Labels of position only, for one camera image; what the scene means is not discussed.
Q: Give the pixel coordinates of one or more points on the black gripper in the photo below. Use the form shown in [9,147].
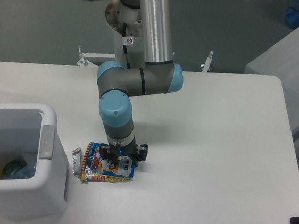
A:
[111,152]

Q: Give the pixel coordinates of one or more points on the blue snack bag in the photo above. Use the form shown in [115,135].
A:
[90,166]

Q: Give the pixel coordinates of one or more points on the clear plastic water bottle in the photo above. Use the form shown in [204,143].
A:
[26,172]

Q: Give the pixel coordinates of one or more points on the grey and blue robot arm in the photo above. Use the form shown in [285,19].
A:
[117,85]

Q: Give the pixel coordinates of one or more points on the white trash can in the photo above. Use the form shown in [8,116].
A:
[29,132]

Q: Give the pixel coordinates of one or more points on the silver clamp bolt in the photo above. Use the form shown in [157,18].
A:
[207,65]

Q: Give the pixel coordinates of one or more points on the white pedestal base bracket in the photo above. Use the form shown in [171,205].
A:
[96,57]

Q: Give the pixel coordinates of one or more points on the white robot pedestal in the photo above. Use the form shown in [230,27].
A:
[125,23]

